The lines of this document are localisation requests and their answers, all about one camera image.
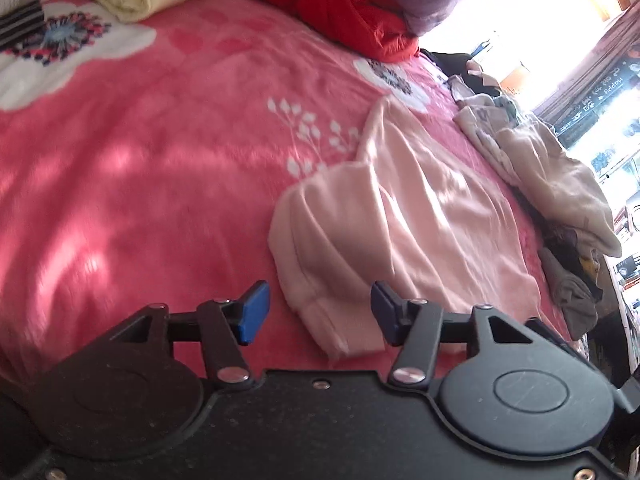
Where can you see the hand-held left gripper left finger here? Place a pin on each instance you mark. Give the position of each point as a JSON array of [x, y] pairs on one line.
[[252, 312]]

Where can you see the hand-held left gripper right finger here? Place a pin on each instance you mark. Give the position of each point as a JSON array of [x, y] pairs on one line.
[[382, 310]]

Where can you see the pink sweater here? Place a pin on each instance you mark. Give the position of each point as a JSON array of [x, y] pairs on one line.
[[400, 220]]

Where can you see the pink floral blanket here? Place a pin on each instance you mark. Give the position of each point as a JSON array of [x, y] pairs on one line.
[[150, 170]]

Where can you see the grey garment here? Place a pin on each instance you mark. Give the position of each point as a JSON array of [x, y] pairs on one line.
[[575, 295]]

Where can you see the dark patterned garment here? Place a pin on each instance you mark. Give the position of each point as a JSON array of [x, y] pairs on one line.
[[570, 240]]

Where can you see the white floral printed garment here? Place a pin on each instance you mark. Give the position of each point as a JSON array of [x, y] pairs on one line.
[[482, 125]]

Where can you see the beige fleece garment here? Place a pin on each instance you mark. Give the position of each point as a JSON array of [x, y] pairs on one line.
[[560, 185]]

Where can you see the red garment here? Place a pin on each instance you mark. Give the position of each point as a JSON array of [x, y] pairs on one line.
[[345, 5]]

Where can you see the striped curtain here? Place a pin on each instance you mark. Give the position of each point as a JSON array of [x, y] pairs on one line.
[[595, 70]]

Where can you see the black white striped garment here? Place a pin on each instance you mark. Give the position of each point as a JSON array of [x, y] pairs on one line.
[[20, 22]]

